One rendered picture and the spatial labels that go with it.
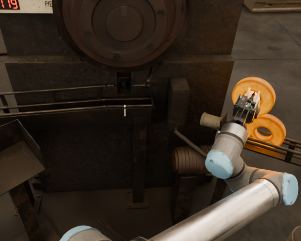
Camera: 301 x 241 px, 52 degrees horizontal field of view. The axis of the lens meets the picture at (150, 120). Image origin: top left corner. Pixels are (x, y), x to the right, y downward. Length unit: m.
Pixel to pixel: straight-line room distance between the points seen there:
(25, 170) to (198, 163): 0.72
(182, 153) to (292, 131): 1.33
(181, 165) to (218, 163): 0.43
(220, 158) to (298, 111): 1.87
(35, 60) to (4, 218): 0.94
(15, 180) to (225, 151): 0.76
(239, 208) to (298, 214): 1.22
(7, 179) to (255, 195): 0.87
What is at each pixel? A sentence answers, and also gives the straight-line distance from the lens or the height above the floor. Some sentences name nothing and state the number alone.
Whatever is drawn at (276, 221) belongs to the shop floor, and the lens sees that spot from 1.95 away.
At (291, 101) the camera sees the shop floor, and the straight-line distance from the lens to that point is 2.87.
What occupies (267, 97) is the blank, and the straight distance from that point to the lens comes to 1.20.
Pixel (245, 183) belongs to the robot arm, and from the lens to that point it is 1.04.
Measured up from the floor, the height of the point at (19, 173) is 0.60.
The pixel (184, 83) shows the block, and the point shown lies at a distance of 1.32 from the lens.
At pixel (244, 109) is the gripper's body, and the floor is 0.90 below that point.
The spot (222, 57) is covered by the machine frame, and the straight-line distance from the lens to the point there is 1.41.
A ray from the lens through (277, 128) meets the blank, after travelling 1.26.
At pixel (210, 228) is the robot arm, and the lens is 0.77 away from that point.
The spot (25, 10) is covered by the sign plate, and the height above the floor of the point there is 1.07.
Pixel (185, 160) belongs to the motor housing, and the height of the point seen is 0.51.
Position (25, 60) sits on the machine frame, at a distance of 1.37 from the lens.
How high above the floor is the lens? 1.53
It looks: 41 degrees down
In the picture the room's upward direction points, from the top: 3 degrees clockwise
